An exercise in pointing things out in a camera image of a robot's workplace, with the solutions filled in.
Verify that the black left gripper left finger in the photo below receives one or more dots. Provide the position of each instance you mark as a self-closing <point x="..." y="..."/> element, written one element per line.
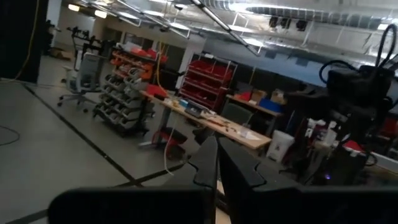
<point x="199" y="174"/>

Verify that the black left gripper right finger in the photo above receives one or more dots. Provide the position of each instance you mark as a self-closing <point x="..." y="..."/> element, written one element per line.
<point x="242" y="174"/>

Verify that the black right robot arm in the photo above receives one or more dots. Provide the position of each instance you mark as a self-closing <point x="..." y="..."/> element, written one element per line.
<point x="357" y="87"/>

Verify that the red office chair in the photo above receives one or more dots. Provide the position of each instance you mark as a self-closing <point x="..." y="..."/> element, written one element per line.
<point x="169" y="140"/>

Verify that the white trash bin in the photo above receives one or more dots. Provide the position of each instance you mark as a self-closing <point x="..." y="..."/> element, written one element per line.
<point x="279" y="146"/>

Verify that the wooden workbench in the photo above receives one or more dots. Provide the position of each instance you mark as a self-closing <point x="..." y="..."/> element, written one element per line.
<point x="217" y="123"/>

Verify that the dark green chair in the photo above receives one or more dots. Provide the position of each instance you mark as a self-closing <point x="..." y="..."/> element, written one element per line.
<point x="236" y="113"/>

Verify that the dark device on workbench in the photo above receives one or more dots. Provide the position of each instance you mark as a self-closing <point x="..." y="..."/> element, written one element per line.
<point x="195" y="110"/>

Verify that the blue storage bin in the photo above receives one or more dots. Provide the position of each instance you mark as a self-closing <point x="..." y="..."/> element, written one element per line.
<point x="270" y="105"/>

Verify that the cardboard box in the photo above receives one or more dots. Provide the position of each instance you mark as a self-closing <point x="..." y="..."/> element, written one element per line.
<point x="277" y="98"/>
<point x="258" y="96"/>

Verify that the red bin rack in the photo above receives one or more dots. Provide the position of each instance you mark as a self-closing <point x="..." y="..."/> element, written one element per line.
<point x="206" y="82"/>

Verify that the red box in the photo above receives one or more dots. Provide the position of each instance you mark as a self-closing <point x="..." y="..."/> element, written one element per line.
<point x="156" y="91"/>

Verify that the grey bin rack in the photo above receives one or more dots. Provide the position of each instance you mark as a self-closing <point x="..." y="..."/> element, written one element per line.
<point x="122" y="102"/>

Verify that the orange bin rack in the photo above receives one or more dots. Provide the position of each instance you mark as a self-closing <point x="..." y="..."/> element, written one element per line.
<point x="136" y="62"/>

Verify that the grey ceiling conduit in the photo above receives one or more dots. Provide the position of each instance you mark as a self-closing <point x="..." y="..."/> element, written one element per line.
<point x="224" y="26"/>

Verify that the white office chair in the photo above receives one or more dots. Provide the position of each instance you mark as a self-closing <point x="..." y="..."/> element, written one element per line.
<point x="85" y="74"/>

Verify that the ceiling light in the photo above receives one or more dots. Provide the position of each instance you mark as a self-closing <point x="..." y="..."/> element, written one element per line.
<point x="73" y="7"/>
<point x="100" y="14"/>

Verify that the black curtain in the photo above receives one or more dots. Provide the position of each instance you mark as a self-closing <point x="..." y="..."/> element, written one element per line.
<point x="18" y="37"/>

